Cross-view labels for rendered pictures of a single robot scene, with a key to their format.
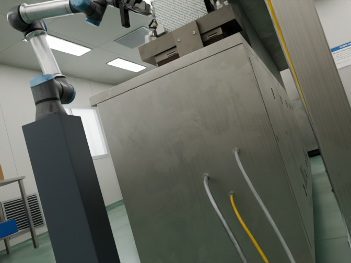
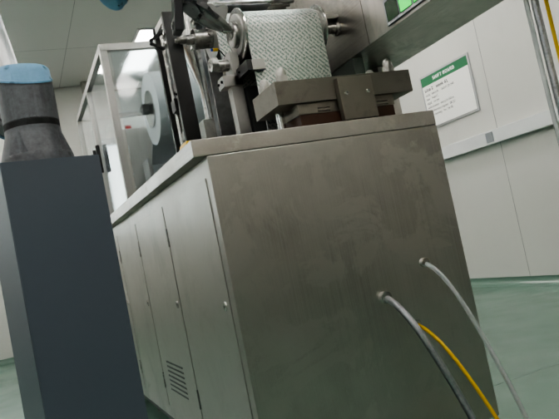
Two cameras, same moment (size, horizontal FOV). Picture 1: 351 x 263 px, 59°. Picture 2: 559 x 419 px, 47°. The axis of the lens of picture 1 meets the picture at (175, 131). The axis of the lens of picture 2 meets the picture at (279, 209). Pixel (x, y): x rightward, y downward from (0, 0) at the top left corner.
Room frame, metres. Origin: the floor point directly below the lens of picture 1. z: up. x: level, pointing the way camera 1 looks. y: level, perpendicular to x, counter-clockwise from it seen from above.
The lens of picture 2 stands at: (0.18, 1.19, 0.63)
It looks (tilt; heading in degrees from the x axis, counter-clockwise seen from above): 3 degrees up; 315
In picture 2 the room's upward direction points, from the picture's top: 11 degrees counter-clockwise
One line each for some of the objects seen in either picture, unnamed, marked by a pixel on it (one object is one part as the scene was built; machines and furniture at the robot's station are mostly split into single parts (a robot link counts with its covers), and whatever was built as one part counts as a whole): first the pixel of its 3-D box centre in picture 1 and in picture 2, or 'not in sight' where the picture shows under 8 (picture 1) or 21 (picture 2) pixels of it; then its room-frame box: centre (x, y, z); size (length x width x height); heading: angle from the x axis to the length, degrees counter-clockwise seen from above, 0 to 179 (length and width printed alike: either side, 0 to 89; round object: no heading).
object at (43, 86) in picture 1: (45, 88); (25, 95); (1.50, 0.56, 1.07); 0.13 x 0.12 x 0.14; 167
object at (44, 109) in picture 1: (49, 110); (35, 145); (1.50, 0.56, 0.95); 0.15 x 0.15 x 0.10
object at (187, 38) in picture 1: (188, 39); (356, 97); (1.14, -0.14, 0.96); 0.10 x 0.03 x 0.11; 67
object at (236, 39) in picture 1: (232, 96); (194, 203); (2.32, -0.48, 0.88); 2.52 x 0.66 x 0.04; 157
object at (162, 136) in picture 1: (252, 153); (218, 307); (2.31, -0.49, 0.43); 2.52 x 0.64 x 0.86; 157
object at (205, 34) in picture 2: not in sight; (201, 38); (1.70, -0.16, 1.33); 0.06 x 0.06 x 0.06; 67
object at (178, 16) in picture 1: (184, 25); (293, 71); (1.36, -0.17, 1.11); 0.23 x 0.01 x 0.18; 67
